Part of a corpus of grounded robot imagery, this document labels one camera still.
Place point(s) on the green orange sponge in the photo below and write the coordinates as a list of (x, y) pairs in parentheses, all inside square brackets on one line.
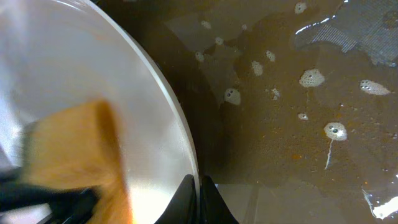
[(78, 148)]

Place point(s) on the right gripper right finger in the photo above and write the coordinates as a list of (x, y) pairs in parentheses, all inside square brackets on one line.
[(213, 209)]

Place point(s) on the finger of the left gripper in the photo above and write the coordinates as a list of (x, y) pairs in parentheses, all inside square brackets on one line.
[(66, 206)]

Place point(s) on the brown serving tray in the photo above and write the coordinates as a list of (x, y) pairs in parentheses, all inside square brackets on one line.
[(292, 105)]

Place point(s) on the pinkish white plate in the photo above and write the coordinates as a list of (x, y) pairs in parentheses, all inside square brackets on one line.
[(59, 54)]

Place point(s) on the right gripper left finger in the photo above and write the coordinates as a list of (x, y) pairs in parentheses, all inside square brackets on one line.
[(182, 208)]

